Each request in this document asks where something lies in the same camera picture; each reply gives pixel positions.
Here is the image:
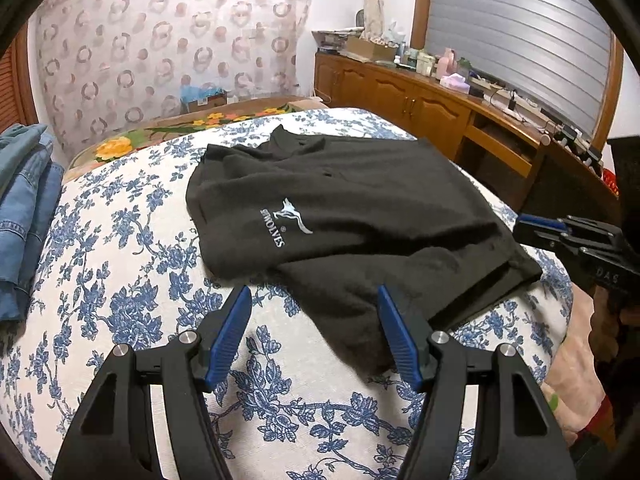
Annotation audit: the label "wooden slatted headboard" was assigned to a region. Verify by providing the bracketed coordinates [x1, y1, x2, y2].
[0, 25, 40, 133]

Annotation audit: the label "wooden window frame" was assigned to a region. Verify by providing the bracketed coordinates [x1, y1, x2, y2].
[409, 0, 627, 146]

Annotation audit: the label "white power strip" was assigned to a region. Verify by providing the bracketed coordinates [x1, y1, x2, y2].
[470, 76, 553, 126]

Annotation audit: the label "person's right hand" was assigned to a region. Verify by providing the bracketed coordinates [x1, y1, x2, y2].
[591, 287, 640, 356]

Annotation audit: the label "black t-shirt with logo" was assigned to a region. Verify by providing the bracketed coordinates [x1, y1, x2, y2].
[185, 126, 544, 375]

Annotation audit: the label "purple tissue box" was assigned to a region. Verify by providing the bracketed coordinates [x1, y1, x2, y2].
[439, 72, 472, 94]

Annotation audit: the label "cardboard box with blue bag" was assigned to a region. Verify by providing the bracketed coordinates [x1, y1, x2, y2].
[179, 84, 229, 114]

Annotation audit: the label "wooden cabinet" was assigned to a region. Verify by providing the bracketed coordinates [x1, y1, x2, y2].
[314, 52, 616, 211]

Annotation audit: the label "ring patterned sheer curtain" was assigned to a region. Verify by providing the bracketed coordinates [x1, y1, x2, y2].
[31, 0, 315, 161]

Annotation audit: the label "grey window shutter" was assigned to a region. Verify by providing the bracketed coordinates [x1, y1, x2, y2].
[425, 0, 617, 133]

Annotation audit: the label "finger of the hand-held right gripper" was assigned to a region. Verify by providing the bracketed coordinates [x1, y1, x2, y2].
[514, 216, 632, 275]
[518, 214, 570, 234]

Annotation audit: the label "pink fleece cloth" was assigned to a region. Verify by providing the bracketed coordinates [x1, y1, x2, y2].
[542, 280, 612, 443]

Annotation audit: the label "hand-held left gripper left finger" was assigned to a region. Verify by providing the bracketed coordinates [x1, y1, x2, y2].
[52, 286, 253, 480]

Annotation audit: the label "light blue folded jeans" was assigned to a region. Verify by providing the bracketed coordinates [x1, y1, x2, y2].
[0, 124, 55, 201]

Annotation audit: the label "group of small bottles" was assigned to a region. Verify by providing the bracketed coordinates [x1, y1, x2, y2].
[397, 46, 441, 77]

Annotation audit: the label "dark brown furniture panel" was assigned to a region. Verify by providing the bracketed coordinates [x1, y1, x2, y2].
[520, 144, 618, 223]

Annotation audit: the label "open cardboard box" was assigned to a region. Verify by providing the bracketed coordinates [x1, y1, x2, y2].
[345, 35, 398, 62]

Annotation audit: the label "yellow flower blanket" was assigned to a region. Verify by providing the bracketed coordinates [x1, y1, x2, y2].
[65, 95, 323, 181]

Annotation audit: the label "blue floral bed sheet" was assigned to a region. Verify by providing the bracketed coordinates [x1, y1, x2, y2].
[0, 107, 576, 480]

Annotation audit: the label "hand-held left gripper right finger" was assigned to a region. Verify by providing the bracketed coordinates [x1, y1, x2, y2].
[377, 285, 576, 480]

